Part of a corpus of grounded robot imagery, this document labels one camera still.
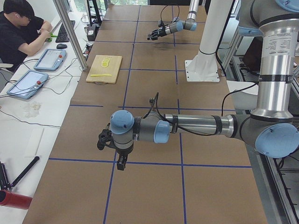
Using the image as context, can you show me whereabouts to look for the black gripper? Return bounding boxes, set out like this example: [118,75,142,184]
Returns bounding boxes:
[147,27,166,40]
[113,140,134,171]

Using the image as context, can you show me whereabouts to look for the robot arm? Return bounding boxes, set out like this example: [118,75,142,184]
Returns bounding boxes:
[97,0,299,170]
[147,0,199,41]

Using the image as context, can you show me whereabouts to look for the wooden cutting board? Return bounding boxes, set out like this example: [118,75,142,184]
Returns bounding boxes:
[86,55,122,84]

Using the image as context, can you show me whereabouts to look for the front lemon slice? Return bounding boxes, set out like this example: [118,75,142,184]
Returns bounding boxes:
[101,63,108,68]

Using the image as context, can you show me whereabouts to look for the black mini pc box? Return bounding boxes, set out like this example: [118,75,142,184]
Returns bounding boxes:
[86,24,100,42]

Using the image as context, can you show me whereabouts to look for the yellow plastic knife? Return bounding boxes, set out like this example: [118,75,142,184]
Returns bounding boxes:
[90,73,112,77]

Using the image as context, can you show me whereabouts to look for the black keyboard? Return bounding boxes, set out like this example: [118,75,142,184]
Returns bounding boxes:
[56,24,69,43]

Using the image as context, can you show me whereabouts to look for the black computer mouse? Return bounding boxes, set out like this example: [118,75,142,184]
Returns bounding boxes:
[56,43,67,49]

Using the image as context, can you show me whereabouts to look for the black handheld tool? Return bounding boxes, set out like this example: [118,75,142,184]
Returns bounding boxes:
[10,156,40,188]

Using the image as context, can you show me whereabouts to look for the white crumpled tissue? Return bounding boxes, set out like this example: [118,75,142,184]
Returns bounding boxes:
[23,101,42,118]

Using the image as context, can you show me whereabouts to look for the green plastic clip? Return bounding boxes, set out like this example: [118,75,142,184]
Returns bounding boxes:
[46,33,57,42]

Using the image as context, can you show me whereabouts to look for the red bottle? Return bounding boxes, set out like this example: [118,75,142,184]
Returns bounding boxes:
[0,190,32,210]

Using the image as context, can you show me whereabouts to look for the teach pendant with red button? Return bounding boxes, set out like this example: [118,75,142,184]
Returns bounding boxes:
[7,70,49,99]

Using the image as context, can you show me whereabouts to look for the seated person in black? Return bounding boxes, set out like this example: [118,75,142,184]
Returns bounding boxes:
[0,0,52,72]

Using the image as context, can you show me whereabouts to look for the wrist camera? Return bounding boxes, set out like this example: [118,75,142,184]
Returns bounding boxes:
[97,129,114,150]

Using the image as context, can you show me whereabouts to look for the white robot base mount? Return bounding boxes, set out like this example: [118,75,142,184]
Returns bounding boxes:
[185,0,234,82]

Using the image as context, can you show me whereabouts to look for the aluminium frame post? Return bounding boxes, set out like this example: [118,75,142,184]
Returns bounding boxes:
[53,0,87,71]

